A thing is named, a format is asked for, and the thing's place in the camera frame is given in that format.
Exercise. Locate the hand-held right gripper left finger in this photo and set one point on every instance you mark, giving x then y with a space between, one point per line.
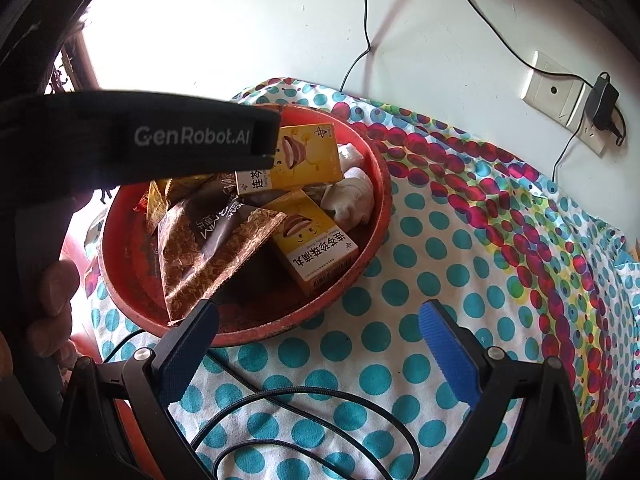
190 355

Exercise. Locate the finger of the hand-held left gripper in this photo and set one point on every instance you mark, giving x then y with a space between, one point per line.
265 137

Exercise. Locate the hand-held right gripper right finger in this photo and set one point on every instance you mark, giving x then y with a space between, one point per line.
450 355

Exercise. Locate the yellow cartoon medicine box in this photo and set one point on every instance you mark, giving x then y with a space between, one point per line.
320 255
305 160

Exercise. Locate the white sock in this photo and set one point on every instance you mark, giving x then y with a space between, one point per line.
350 200
350 155

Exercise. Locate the yellow snack packet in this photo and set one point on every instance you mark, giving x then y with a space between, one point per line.
157 205

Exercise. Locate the brown snack packet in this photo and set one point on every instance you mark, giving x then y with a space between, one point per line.
200 260

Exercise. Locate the round red tray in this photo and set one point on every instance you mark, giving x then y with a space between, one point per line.
372 195

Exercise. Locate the person's left hand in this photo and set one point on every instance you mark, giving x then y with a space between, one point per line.
57 285

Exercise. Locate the polka-dot cloth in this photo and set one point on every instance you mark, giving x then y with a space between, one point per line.
450 260

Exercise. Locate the black power adapter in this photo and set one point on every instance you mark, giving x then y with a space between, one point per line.
602 100

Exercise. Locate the white wall power outlet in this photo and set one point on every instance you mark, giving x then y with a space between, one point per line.
595 140

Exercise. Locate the white coax wall plate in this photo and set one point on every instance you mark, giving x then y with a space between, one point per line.
550 90

